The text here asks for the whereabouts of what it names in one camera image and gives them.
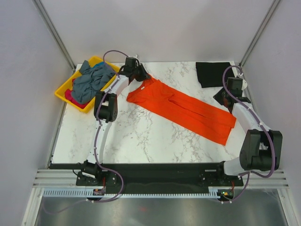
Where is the orange t shirt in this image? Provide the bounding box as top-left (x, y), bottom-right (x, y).
top-left (127, 78), bottom-right (236, 145)

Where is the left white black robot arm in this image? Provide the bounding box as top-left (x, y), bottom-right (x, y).
top-left (82, 57), bottom-right (151, 185)

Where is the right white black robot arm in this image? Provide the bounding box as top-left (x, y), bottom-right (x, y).
top-left (214, 88), bottom-right (283, 186)

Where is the folded black t shirt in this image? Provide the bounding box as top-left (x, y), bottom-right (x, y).
top-left (196, 62), bottom-right (230, 88)

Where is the teal blue t shirt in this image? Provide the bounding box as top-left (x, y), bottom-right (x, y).
top-left (93, 62), bottom-right (105, 69)

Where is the grey t shirt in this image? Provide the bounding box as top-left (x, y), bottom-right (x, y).
top-left (73, 60), bottom-right (115, 102)

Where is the pink red t shirt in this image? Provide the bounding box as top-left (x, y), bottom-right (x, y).
top-left (64, 79), bottom-right (89, 109)

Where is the yellow plastic bin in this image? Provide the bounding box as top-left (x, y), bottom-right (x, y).
top-left (55, 56), bottom-right (120, 113)

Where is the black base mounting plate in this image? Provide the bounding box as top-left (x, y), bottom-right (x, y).
top-left (76, 162), bottom-right (244, 194)

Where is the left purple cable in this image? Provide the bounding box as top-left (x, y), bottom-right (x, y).
top-left (42, 49), bottom-right (130, 215)

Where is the purple cable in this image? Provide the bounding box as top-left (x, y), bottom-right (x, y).
top-left (211, 65), bottom-right (276, 204)
top-left (42, 49), bottom-right (130, 215)

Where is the right aluminium frame post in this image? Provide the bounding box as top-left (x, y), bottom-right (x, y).
top-left (238, 0), bottom-right (282, 67)

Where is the aluminium frame post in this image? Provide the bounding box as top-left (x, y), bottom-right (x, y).
top-left (32, 0), bottom-right (76, 72)
top-left (238, 0), bottom-right (282, 67)

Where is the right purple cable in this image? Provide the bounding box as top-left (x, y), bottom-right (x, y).
top-left (211, 65), bottom-right (276, 204)

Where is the left aluminium frame post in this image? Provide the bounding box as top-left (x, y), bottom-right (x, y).
top-left (32, 0), bottom-right (76, 72)

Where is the white slotted cable duct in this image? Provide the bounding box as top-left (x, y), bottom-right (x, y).
top-left (43, 188), bottom-right (220, 199)

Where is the aluminium extrusion rail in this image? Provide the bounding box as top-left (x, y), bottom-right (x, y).
top-left (33, 169), bottom-right (77, 188)

